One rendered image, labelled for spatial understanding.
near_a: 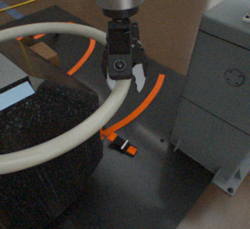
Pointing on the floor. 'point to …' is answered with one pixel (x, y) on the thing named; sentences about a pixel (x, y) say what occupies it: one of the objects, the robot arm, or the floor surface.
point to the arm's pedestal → (219, 94)
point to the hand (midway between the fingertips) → (126, 90)
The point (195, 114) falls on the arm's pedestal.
